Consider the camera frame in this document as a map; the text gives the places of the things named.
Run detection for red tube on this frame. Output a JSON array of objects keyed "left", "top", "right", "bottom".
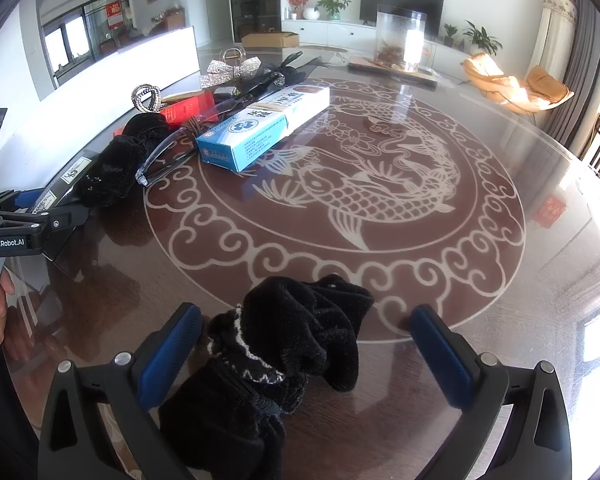
[{"left": 159, "top": 91, "right": 216, "bottom": 128}]

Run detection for rhinestone bow hair clip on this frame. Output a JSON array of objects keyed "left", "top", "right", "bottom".
[{"left": 200, "top": 57, "right": 262, "bottom": 88}]

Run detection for person's dark clothing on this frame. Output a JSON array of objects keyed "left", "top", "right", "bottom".
[{"left": 0, "top": 345, "right": 43, "bottom": 480}]

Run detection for red flowers in vase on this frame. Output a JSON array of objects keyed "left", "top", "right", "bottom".
[{"left": 285, "top": 0, "right": 314, "bottom": 21}]

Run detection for orange lounge chair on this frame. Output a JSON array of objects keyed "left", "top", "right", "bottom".
[{"left": 462, "top": 52, "right": 576, "bottom": 116}]

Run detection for dark display cabinet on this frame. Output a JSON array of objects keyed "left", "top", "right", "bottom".
[{"left": 228, "top": 0, "right": 282, "bottom": 43}]

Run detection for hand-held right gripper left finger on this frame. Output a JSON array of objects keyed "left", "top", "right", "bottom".
[{"left": 37, "top": 302, "right": 203, "bottom": 480}]

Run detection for large leafy potted plant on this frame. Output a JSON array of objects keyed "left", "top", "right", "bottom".
[{"left": 462, "top": 20, "right": 503, "bottom": 56}]

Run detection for rhinestone hair claw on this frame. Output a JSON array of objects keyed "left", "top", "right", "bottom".
[{"left": 131, "top": 84, "right": 163, "bottom": 113}]

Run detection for flat tray under tank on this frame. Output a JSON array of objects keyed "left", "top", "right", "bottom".
[{"left": 348, "top": 55, "right": 438, "bottom": 86}]

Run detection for round brown patterned desktop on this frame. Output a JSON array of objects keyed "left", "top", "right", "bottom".
[{"left": 0, "top": 42, "right": 600, "bottom": 480}]

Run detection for wooden sideboard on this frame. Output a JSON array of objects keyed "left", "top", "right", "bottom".
[{"left": 150, "top": 6, "right": 187, "bottom": 36}]

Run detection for blue and white medicine box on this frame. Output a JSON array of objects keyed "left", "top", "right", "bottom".
[{"left": 196, "top": 85, "right": 331, "bottom": 173}]

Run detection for black bow hair clip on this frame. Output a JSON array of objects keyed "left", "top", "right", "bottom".
[{"left": 250, "top": 50, "right": 331, "bottom": 92}]

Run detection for clear rimless glasses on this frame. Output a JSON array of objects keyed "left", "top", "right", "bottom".
[{"left": 135, "top": 72, "right": 288, "bottom": 187}]

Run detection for black television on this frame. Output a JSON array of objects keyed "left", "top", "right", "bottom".
[{"left": 360, "top": 0, "right": 445, "bottom": 37}]

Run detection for white curved panel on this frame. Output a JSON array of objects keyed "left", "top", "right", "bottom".
[{"left": 0, "top": 26, "right": 200, "bottom": 196}]

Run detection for glass balcony doors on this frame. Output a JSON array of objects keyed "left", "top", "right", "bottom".
[{"left": 40, "top": 0, "right": 133, "bottom": 86}]

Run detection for clear plastic bag with label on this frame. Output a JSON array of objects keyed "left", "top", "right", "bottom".
[{"left": 32, "top": 152, "right": 106, "bottom": 261}]

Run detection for plain black velvet scrunchie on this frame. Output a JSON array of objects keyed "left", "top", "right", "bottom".
[{"left": 74, "top": 111, "right": 173, "bottom": 207}]

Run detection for black velvet scrunchie white trim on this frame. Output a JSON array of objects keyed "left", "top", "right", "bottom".
[{"left": 158, "top": 274, "right": 376, "bottom": 480}]

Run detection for white television cabinet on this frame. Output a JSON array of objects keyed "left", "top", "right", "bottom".
[{"left": 281, "top": 19, "right": 481, "bottom": 68}]

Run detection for grey curtain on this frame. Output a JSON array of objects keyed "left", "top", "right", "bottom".
[{"left": 545, "top": 5, "right": 600, "bottom": 153}]

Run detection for cardboard box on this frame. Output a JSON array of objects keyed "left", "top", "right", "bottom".
[{"left": 241, "top": 31, "right": 300, "bottom": 49}]

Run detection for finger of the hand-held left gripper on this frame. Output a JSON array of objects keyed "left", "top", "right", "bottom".
[
  {"left": 0, "top": 187, "right": 51, "bottom": 213},
  {"left": 0, "top": 206, "right": 91, "bottom": 257}
]

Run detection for clear glass tank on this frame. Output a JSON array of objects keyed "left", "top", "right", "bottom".
[{"left": 372, "top": 4, "right": 427, "bottom": 75}]

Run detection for white sheer curtain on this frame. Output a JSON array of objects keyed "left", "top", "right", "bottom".
[{"left": 527, "top": 0, "right": 578, "bottom": 81}]

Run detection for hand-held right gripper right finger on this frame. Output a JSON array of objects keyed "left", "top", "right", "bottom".
[{"left": 410, "top": 304, "right": 573, "bottom": 480}]

